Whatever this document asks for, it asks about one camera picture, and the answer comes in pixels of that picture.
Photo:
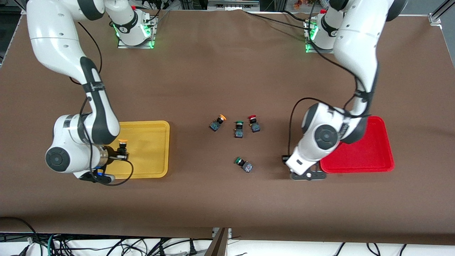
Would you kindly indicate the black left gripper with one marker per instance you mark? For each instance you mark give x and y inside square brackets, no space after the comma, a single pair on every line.
[284,160]

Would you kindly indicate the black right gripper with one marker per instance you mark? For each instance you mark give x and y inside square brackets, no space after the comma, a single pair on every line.
[113,154]

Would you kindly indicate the yellow cap push button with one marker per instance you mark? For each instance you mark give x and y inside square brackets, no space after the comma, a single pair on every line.
[217,123]
[122,143]

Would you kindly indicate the red cap push button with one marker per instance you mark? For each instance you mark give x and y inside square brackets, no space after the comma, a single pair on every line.
[253,124]

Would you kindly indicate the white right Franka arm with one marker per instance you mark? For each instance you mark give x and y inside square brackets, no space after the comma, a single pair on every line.
[57,46]

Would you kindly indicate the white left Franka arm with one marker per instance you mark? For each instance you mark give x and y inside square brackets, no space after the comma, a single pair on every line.
[359,46]

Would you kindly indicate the yellow plastic tray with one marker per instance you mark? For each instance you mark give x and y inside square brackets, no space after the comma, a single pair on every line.
[149,156]

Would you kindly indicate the green cap push button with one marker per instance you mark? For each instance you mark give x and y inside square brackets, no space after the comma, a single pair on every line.
[244,164]
[239,129]

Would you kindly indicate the brown table cover mat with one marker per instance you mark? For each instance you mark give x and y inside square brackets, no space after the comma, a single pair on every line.
[227,199]

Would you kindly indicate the red plastic tray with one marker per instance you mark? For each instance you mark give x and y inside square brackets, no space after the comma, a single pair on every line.
[369,156]

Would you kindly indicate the brown wooden table beam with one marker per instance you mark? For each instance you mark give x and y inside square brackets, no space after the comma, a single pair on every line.
[217,245]

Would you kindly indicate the black power plug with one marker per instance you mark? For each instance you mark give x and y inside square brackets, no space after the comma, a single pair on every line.
[192,249]

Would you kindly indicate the colourful packaging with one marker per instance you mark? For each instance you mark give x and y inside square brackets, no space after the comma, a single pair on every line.
[302,4]

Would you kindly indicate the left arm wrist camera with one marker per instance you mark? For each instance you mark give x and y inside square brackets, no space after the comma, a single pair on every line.
[307,175]

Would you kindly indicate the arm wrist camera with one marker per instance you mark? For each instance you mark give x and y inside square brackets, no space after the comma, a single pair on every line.
[307,175]
[97,176]

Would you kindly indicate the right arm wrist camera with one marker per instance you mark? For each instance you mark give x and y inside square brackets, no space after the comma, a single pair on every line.
[97,176]

